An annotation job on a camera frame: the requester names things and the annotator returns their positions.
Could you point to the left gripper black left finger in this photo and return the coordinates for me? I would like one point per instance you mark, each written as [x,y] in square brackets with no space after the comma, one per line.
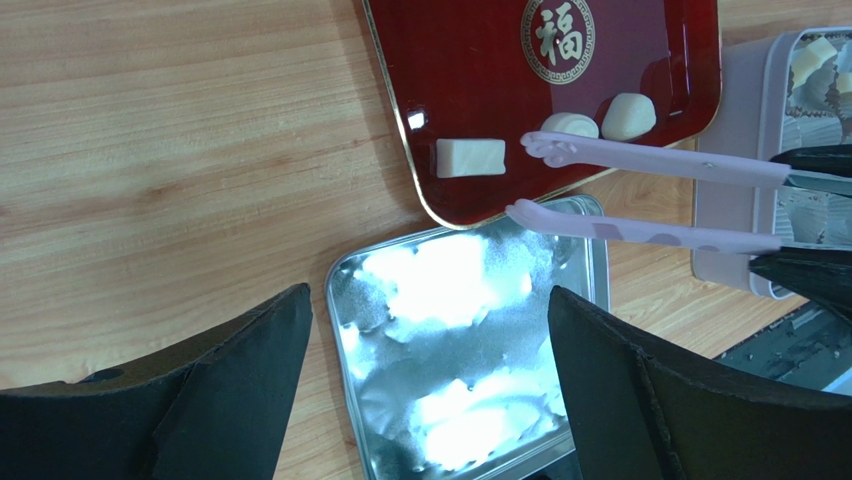
[213,406]

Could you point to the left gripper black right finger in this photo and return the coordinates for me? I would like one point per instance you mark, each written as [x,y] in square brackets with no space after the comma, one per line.
[641,407]

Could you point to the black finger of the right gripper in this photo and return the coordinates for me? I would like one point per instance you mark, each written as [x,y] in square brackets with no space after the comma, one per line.
[832,160]
[820,275]

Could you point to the white rectangular chocolate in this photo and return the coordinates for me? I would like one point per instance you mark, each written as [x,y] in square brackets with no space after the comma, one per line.
[843,84]
[809,59]
[470,157]

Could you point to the white oval chocolate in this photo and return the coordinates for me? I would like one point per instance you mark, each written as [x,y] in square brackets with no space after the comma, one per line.
[572,124]

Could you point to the pink handled metal tongs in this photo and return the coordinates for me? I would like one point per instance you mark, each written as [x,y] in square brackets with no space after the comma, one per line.
[649,196]

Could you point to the red lacquer tray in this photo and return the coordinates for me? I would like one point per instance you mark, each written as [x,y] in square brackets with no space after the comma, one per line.
[499,69]

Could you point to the white heart chocolate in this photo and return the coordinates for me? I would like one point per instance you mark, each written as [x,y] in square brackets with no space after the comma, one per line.
[630,116]

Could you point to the pink metal tin box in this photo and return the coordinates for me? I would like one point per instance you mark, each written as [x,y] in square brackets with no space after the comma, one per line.
[779,94]

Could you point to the silver tin lid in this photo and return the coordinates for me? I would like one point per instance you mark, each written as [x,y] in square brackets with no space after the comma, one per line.
[444,347]

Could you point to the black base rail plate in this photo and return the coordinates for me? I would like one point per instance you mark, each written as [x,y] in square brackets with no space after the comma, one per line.
[810,347]

